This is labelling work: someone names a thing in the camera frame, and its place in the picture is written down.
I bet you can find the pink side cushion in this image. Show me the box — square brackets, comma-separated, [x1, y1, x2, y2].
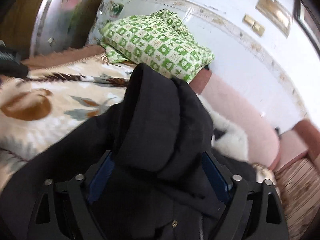
[274, 119, 319, 171]

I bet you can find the floral leaf pattern blanket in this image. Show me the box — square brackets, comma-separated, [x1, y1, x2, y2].
[1, 46, 135, 187]

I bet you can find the green white patterned pillow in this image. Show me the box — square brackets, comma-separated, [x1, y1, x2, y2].
[100, 9, 215, 83]

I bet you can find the striped beige sofa cushion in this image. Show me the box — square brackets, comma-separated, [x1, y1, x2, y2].
[275, 158, 319, 239]

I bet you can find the pink headboard cushion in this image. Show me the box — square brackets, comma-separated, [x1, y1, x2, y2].
[189, 69, 280, 170]

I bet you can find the silver wardrobe door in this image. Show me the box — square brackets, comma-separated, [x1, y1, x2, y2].
[29, 0, 102, 56]

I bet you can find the gold double wall switch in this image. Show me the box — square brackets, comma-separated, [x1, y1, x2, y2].
[242, 14, 265, 37]

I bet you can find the gold wall switch plate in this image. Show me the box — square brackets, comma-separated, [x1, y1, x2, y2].
[255, 0, 292, 37]

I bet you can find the black coat with fur collar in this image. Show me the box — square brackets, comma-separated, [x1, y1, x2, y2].
[1, 63, 256, 239]

